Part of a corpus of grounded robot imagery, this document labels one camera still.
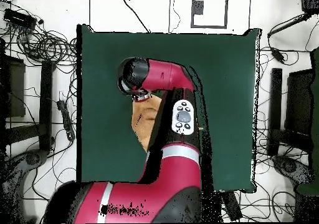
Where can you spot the orange terry towel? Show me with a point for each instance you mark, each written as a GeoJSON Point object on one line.
{"type": "Point", "coordinates": [145, 121]}

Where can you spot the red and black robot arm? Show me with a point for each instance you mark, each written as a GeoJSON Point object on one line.
{"type": "Point", "coordinates": [162, 194]}

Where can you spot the dark green table cloth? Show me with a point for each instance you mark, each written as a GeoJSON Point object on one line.
{"type": "Point", "coordinates": [104, 134]}

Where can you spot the black power strip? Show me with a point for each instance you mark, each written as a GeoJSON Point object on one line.
{"type": "Point", "coordinates": [66, 120]}

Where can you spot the grey tripod base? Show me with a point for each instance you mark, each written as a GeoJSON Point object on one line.
{"type": "Point", "coordinates": [290, 167]}
{"type": "Point", "coordinates": [32, 159]}

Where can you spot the black power brick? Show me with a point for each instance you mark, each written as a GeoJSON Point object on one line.
{"type": "Point", "coordinates": [231, 206]}

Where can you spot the black power adapter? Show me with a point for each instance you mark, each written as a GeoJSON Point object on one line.
{"type": "Point", "coordinates": [278, 54]}

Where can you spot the black multi-port hub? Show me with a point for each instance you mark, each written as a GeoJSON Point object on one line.
{"type": "Point", "coordinates": [20, 18]}

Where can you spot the black box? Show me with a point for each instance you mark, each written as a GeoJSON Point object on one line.
{"type": "Point", "coordinates": [310, 3]}

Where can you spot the black metal stand frame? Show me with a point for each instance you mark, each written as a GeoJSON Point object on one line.
{"type": "Point", "coordinates": [46, 104]}
{"type": "Point", "coordinates": [276, 109]}

